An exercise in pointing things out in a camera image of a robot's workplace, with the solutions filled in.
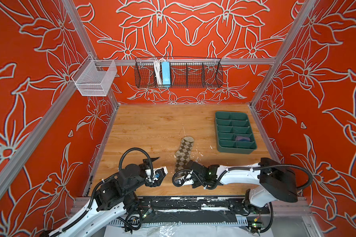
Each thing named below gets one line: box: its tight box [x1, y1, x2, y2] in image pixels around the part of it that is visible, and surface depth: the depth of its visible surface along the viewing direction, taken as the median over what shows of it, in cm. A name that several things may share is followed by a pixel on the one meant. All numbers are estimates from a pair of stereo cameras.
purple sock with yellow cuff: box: [236, 135, 251, 142], surface depth 95 cm
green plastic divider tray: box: [215, 111, 258, 155], surface depth 101 cm
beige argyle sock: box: [174, 135, 195, 172], surface depth 93 cm
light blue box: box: [161, 61, 171, 86], surface depth 91 cm
